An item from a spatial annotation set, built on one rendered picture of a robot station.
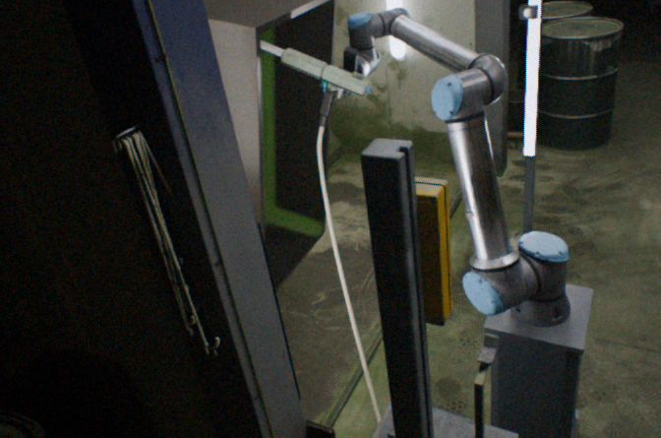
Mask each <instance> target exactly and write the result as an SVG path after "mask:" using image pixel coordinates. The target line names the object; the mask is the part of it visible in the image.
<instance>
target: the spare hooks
mask: <svg viewBox="0 0 661 438"><path fill-rule="evenodd" d="M142 126H144V124H143V123H142V122H140V123H138V124H136V125H134V126H132V127H130V128H128V129H126V130H125V131H123V132H121V133H119V134H117V135H115V136H113V138H112V139H111V141H110V146H111V148H112V150H113V152H114V153H116V154H118V150H117V149H116V145H117V148H118V149H119V150H120V151H121V150H122V146H121V143H120V141H121V142H122V144H123V147H124V148H126V149H127V152H128V156H129V158H130V161H131V163H132V165H133V168H134V171H135V174H136V177H137V180H138V183H139V185H140V189H141V192H142V196H143V199H144V201H145V204H146V207H147V210H148V214H149V218H150V222H151V225H152V228H153V231H154V235H155V238H156V241H157V244H158V247H159V250H160V253H161V257H162V260H163V262H164V265H165V268H166V271H167V274H168V277H169V279H170V282H171V285H172V287H173V291H174V294H175V297H176V299H177V303H178V305H179V309H180V312H181V315H182V317H183V320H184V324H185V328H186V330H187V333H188V334H189V335H190V336H193V335H194V334H193V330H192V329H190V328H189V326H188V325H193V324H195V322H196V323H197V325H198V328H199V331H200V335H201V338H202V341H203V343H204V346H205V351H206V353H207V355H208V356H210V357H216V356H217V353H216V350H215V351H214V355H212V354H210V353H209V351H208V349H210V348H216V347H218V345H219V338H215V344H213V345H210V344H208V343H207V341H206V339H205V336H204V333H203V330H202V327H201V325H200V322H199V320H198V317H197V313H196V310H199V308H200V304H199V303H197V307H196V308H194V306H193V303H192V301H191V298H190V295H189V292H188V290H189V287H188V285H187V284H185V282H184V279H183V276H182V274H181V270H180V267H181V266H182V265H183V259H182V258H181V257H180V258H179V264H178V261H177V258H176V256H175V253H174V250H173V246H172V243H171V240H170V238H169V235H168V232H167V229H166V226H165V222H164V219H163V216H162V213H161V211H160V207H159V203H158V199H157V195H156V191H155V187H154V183H153V178H152V173H151V170H150V162H149V158H148V153H149V154H150V158H151V160H152V162H153V164H154V166H155V167H156V169H157V171H158V173H159V174H160V176H161V178H162V180H163V183H164V184H165V186H166V188H167V190H168V192H169V193H170V195H171V197H172V199H173V201H174V203H175V205H176V206H177V203H176V200H175V198H174V195H173V193H172V191H171V189H170V187H169V185H168V183H167V181H166V179H165V178H164V176H163V174H162V172H161V170H160V168H159V166H158V164H157V162H156V160H155V158H154V157H153V155H152V153H151V151H150V148H149V146H148V144H147V142H146V140H145V138H144V136H143V134H142V132H141V131H140V130H139V128H141V127H142ZM132 133H133V134H132ZM133 139H135V142H136V145H137V149H138V152H139V155H140V157H141V160H142V163H143V167H144V171H145V174H146V177H145V175H144V173H143V170H142V168H141V165H140V162H139V159H138V157H137V154H136V152H135V149H134V147H133V144H132V143H134V140H133ZM115 142H117V143H116V144H115ZM147 151H148V153H147ZM132 152H133V153H132ZM133 155H134V156H133ZM134 158H135V160H136V163H137V165H138V168H139V170H140V173H141V175H142V177H143V180H144V183H145V186H146V189H147V191H148V193H149V195H150V200H151V203H152V206H153V209H154V211H155V214H156V216H157V220H158V225H159V229H160V232H161V235H162V239H163V243H162V241H161V237H160V234H159V232H158V230H157V227H156V224H155V221H154V217H153V215H152V212H151V210H150V204H149V201H148V198H147V196H146V193H145V191H144V188H143V185H142V182H141V179H140V175H139V172H138V170H137V167H136V164H135V161H134ZM146 178H147V179H146ZM163 244H164V247H165V249H164V247H163ZM165 251H166V252H165ZM167 257H168V258H167ZM175 276H176V277H175ZM179 277H180V279H179ZM182 285H183V287H184V290H183V287H182ZM178 286H179V287H178ZM180 293H181V295H180ZM184 293H186V295H187V297H188V300H189V303H190V306H191V308H189V307H188V304H187V301H186V298H185V295H184ZM181 296H182V298H181ZM182 301H183V302H182ZM183 304H184V305H183ZM184 309H185V310H186V311H187V312H193V314H194V315H193V316H192V318H191V319H192V321H190V320H189V321H188V318H187V316H186V313H185V310H184Z"/></svg>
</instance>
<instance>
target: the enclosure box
mask: <svg viewBox="0 0 661 438"><path fill-rule="evenodd" d="M208 1H209V3H208V4H206V5H205V7H206V11H207V15H208V19H209V23H210V31H211V35H212V39H213V43H214V47H215V52H216V56H217V60H218V64H219V68H220V73H221V77H222V80H223V84H224V88H225V92H226V97H227V101H228V105H229V109H230V113H231V118H232V122H233V126H234V130H235V134H236V138H237V143H238V147H239V151H240V155H241V158H242V162H243V167H244V171H245V175H246V179H247V183H248V188H249V192H250V196H251V200H252V204H253V208H254V213H255V217H256V221H257V222H258V223H259V224H260V226H261V230H262V234H263V238H264V242H265V246H266V250H267V254H268V258H269V263H270V270H271V274H272V279H273V283H274V287H275V291H278V289H279V288H280V287H281V286H282V285H283V283H284V282H285V281H286V280H287V278H288V277H289V276H290V275H291V274H292V272H293V271H294V270H295V269H296V267H297V266H298V265H299V264H300V263H301V261H302V260H303V259H304V258H305V256H306V255H307V254H308V253H309V251H310V250H311V249H312V248H313V247H314V245H315V244H316V243H317V242H318V240H319V239H320V238H321V237H322V236H323V234H324V233H325V232H326V213H327V212H326V207H325V201H324V196H323V190H322V183H321V177H320V170H319V162H318V135H319V130H320V126H319V121H320V116H321V113H320V110H321V106H322V101H323V97H324V88H323V87H320V84H322V83H323V82H322V81H321V79H322V78H320V79H317V78H315V77H313V76H310V75H307V74H305V73H303V72H301V71H297V70H296V69H294V68H291V67H289V66H286V65H284V64H282V63H280V61H281V57H280V56H278V55H276V54H273V53H271V52H268V51H266V50H264V49H261V41H264V42H266V43H269V44H271V45H273V46H276V47H278V48H281V49H283V50H285V49H287V48H291V49H294V50H296V51H298V52H301V53H303V54H306V55H308V56H311V57H313V58H315V59H318V60H320V61H323V62H325V63H327V64H328V66H329V65H332V66H333V65H334V47H335V28H336V10H337V0H208ZM330 139H331V114H330V117H329V121H328V125H327V127H325V129H324V134H323V139H322V157H323V166H324V174H325V180H326V186H327V193H328V176H329V157H330Z"/></svg>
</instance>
